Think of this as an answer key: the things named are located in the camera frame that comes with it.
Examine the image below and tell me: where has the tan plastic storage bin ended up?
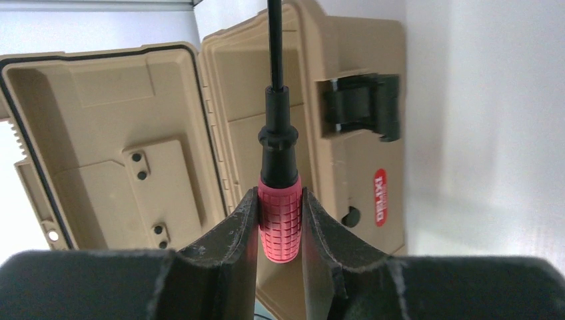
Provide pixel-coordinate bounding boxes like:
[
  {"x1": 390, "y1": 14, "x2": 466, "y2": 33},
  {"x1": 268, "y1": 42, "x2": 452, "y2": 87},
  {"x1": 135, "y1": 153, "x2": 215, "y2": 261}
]
[{"x1": 201, "y1": 0, "x2": 408, "y2": 320}]

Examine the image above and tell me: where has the tan hinged bin lid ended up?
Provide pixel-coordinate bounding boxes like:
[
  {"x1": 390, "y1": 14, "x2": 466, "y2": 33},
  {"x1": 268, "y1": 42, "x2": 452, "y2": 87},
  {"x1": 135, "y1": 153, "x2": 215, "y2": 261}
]
[{"x1": 1, "y1": 42, "x2": 227, "y2": 251}]

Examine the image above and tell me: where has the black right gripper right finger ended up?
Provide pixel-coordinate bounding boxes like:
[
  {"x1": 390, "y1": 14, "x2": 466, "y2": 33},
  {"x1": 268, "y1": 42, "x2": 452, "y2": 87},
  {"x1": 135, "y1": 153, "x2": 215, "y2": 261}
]
[{"x1": 301, "y1": 190, "x2": 564, "y2": 319}]

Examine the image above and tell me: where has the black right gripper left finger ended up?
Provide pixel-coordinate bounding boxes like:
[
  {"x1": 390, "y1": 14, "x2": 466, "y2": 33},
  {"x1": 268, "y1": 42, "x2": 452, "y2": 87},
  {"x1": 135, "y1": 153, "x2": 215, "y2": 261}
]
[{"x1": 1, "y1": 189, "x2": 259, "y2": 319}]

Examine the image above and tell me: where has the red handled black screwdriver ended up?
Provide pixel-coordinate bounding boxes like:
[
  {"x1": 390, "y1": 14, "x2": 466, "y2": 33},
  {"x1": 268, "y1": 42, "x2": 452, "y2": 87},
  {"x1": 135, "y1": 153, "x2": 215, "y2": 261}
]
[{"x1": 258, "y1": 1, "x2": 302, "y2": 263}]

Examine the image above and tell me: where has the black front bin latch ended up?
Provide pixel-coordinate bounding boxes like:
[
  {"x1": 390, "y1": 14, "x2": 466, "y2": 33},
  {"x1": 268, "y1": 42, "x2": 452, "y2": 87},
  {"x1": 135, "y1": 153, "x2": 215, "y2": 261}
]
[{"x1": 323, "y1": 73, "x2": 400, "y2": 143}]

